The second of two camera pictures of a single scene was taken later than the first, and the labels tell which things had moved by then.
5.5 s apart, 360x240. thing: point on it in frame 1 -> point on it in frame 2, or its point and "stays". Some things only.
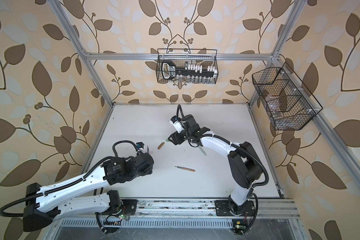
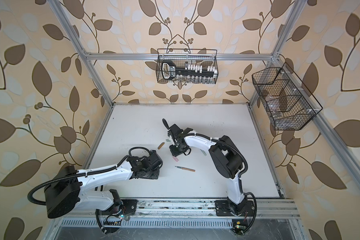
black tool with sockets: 169,70 stays
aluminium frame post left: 74,39 stays
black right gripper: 176,138 -> 174,152
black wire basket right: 290,104 stays
